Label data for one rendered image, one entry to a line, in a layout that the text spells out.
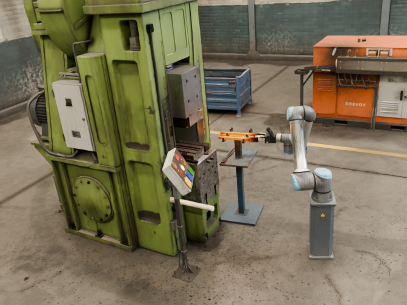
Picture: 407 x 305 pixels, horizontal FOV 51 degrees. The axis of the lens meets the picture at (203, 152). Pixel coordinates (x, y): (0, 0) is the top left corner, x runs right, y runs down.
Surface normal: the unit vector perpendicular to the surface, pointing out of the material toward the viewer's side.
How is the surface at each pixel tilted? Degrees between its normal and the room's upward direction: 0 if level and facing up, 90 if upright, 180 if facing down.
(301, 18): 90
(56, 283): 0
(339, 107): 90
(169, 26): 90
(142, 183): 90
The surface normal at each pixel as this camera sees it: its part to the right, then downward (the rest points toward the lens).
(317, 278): -0.09, -0.91
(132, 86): -0.48, 0.39
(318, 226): -0.15, 0.42
